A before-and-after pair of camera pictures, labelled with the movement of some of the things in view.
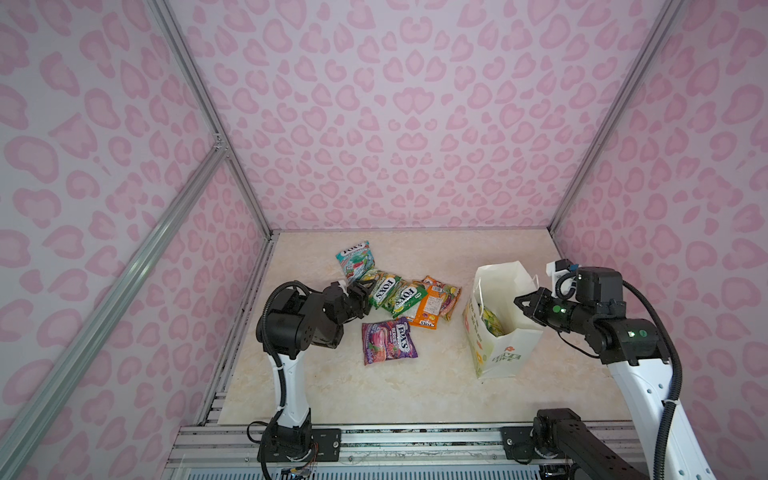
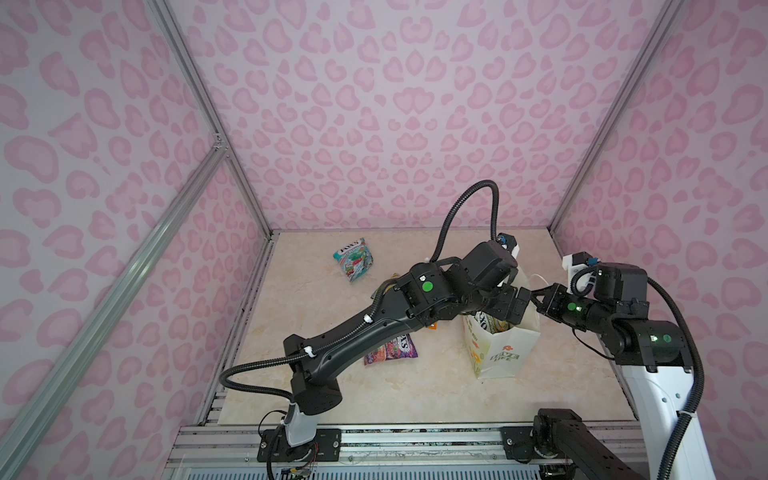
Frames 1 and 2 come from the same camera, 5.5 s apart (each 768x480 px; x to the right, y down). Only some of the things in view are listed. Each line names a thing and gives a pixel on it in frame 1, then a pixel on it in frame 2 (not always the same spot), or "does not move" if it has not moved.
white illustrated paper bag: (501, 335) does not move
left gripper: (361, 297) -> (503, 308)
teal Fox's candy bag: (357, 261) does not move
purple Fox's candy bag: (387, 340) does not move
